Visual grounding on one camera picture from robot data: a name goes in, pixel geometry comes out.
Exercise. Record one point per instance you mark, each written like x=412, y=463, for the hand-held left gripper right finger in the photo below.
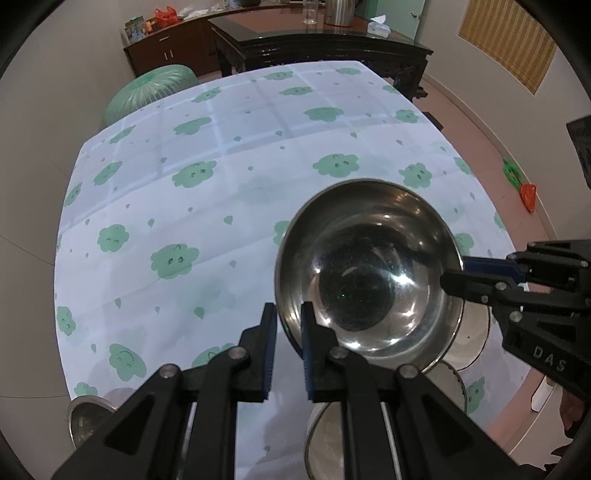
x=309, y=355

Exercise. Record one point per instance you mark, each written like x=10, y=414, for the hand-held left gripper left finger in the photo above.
x=268, y=355

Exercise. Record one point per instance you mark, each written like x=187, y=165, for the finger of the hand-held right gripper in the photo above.
x=466, y=284
x=485, y=265

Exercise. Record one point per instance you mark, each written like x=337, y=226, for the small white enamel bowl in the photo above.
x=473, y=337

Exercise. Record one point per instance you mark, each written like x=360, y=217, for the steel bowl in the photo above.
x=85, y=415
x=392, y=240

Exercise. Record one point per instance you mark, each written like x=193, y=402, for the person's right forearm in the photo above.
x=571, y=410

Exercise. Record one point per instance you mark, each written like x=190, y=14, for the white object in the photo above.
x=541, y=394

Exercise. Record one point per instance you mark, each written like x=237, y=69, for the orange plastic toy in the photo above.
x=528, y=197

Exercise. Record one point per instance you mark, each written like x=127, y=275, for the green plastic toy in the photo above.
x=511, y=171

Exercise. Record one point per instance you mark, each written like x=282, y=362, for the dark framed panel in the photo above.
x=581, y=152

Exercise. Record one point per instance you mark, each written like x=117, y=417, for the cloud print tablecloth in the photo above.
x=184, y=221

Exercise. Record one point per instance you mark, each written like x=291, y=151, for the tan window blind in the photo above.
x=508, y=41

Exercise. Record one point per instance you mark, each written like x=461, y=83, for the tissue box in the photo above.
x=378, y=26

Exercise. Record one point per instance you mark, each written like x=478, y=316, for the green door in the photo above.
x=397, y=14

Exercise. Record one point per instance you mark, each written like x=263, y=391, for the dark wooden table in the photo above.
x=323, y=46

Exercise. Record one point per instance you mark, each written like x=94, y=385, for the green mesh food cover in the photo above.
x=143, y=92

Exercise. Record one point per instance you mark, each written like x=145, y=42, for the steel thermos jug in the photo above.
x=340, y=11

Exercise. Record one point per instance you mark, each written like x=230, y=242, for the clear glass tumbler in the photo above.
x=310, y=13

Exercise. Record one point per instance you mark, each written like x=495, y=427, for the brown sideboard cabinet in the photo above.
x=171, y=50

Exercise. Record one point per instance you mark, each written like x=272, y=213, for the white plastic bag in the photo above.
x=191, y=11

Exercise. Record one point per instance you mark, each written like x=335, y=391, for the printed storage jar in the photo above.
x=135, y=28

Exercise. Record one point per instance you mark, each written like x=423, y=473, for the orange plastic bag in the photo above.
x=165, y=16

